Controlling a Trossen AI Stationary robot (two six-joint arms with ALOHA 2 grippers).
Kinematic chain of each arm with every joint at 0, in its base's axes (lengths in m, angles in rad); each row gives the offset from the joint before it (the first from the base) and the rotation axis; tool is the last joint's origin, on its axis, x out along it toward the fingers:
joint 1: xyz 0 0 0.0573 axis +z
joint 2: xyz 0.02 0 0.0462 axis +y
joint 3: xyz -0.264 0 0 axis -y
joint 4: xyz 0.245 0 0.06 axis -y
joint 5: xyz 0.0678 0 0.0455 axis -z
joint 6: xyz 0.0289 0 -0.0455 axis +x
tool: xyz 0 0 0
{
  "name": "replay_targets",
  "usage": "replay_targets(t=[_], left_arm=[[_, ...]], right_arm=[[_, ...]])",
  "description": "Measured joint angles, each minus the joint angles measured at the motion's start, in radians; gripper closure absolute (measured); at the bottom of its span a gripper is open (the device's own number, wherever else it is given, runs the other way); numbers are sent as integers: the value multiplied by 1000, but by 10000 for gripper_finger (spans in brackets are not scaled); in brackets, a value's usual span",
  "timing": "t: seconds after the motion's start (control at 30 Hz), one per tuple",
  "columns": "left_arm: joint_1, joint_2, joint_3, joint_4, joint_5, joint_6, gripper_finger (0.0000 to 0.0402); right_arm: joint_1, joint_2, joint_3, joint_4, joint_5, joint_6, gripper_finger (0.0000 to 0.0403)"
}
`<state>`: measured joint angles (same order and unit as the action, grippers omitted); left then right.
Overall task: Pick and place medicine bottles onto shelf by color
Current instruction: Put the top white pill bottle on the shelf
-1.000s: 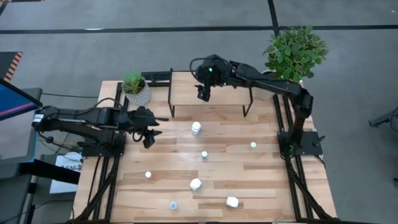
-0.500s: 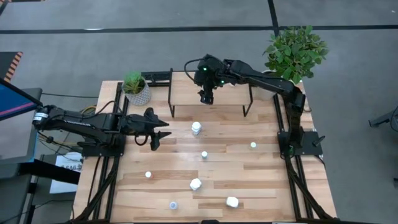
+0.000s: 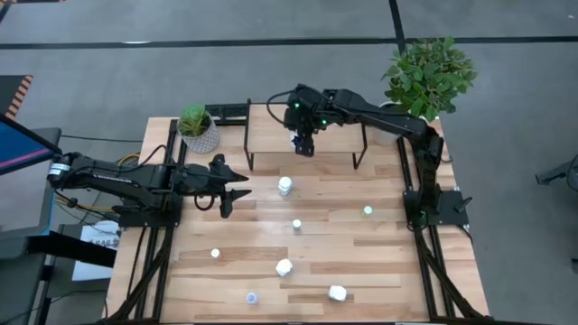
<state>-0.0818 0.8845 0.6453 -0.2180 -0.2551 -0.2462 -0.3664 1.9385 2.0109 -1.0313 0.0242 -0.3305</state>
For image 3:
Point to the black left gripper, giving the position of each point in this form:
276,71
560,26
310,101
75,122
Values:
198,178

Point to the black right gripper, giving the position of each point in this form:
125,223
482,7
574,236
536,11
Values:
302,108

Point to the white melatonin bottle blue label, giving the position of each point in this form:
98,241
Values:
337,293
285,185
284,267

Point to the teal vial white cap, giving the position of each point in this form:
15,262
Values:
296,224

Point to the yellow vial white cap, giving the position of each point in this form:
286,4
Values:
367,210

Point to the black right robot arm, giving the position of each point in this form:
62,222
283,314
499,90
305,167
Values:
388,119

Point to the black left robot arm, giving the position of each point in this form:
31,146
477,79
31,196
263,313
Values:
113,180

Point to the succulent in triangle-patterned pot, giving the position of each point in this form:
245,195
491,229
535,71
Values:
198,131

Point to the leafy plant in white pot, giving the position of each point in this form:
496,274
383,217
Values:
424,77

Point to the white printed paper sheet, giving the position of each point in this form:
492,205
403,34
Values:
90,266

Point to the black monitor stand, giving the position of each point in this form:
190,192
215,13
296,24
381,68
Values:
68,250

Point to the monitor with blue screen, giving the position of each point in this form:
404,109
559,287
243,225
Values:
22,149

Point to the orange black striped mat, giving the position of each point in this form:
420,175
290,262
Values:
20,95

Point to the wooden shelf black metal frame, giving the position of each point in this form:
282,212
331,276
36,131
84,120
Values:
271,131

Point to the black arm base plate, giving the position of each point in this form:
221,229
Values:
447,207
135,219

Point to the black aluminium frame rail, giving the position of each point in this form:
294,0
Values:
153,271
426,271

